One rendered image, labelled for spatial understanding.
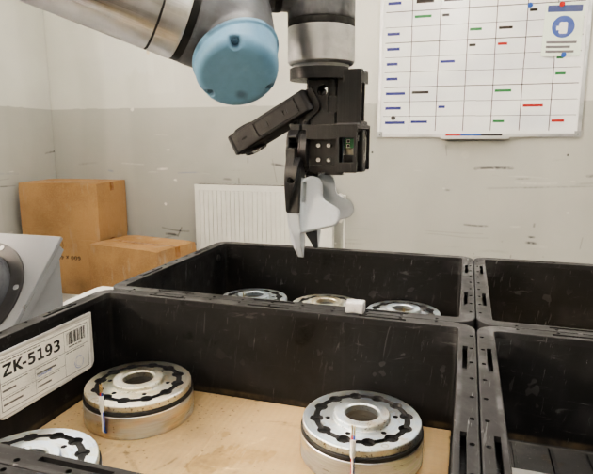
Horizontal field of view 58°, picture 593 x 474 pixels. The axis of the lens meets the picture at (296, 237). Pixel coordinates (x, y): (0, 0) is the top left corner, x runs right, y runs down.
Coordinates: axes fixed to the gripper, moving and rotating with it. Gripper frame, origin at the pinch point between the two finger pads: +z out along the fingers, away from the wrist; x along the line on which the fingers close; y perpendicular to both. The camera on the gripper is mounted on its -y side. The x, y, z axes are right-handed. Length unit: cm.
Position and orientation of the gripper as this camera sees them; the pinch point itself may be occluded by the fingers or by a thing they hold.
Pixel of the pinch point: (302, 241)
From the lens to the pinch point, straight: 64.9
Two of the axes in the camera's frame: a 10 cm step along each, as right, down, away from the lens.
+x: 3.2, -1.7, 9.3
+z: 0.0, 9.8, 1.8
